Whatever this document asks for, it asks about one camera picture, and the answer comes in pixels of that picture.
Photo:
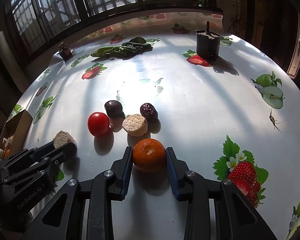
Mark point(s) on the green leafy vegetable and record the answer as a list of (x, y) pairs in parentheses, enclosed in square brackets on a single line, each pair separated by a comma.
[(135, 46)]

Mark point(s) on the shallow cardboard tray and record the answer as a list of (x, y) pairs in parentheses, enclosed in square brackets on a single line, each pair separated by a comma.
[(16, 130)]

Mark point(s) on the beige chunk tray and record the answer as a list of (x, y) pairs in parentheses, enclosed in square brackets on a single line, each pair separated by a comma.
[(2, 154), (6, 142)]

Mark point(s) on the orange tangerine from table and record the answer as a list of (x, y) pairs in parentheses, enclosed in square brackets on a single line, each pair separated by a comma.
[(149, 155)]

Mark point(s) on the dark purple plum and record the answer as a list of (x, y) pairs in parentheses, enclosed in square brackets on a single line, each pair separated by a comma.
[(114, 109)]

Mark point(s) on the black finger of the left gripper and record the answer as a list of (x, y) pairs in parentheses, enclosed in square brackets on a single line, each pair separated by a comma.
[(50, 163)]

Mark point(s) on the beige wedge chunk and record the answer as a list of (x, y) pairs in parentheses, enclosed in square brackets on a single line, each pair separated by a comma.
[(62, 138)]

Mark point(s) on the red cherry tomato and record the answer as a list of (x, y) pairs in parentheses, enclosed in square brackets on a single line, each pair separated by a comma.
[(98, 124)]

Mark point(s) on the black plant pot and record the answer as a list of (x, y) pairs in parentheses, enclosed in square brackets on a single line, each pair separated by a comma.
[(208, 42)]

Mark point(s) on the beige chunk tray front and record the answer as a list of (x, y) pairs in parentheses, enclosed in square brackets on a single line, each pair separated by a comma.
[(2, 154)]

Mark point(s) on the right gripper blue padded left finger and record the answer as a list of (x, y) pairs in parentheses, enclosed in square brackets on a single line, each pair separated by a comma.
[(122, 169)]

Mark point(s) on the beige chunk tray middle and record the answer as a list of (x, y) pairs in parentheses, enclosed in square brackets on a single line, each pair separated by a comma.
[(6, 142)]

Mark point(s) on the round beige cake piece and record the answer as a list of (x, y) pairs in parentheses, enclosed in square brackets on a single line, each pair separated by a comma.
[(135, 125)]

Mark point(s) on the orange tangerine near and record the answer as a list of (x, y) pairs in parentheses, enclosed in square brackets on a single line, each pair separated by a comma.
[(7, 153)]

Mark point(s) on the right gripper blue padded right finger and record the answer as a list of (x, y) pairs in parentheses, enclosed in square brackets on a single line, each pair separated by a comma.
[(176, 170)]

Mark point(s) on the dark barred window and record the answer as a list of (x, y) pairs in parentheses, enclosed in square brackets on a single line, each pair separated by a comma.
[(32, 24)]

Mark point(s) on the dark red date table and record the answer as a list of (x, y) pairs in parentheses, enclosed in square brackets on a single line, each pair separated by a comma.
[(148, 111)]

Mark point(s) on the small dark jar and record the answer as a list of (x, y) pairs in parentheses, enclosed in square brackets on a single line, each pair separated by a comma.
[(65, 52)]

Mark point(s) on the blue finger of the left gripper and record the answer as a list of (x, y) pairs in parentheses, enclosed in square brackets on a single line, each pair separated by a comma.
[(40, 152)]

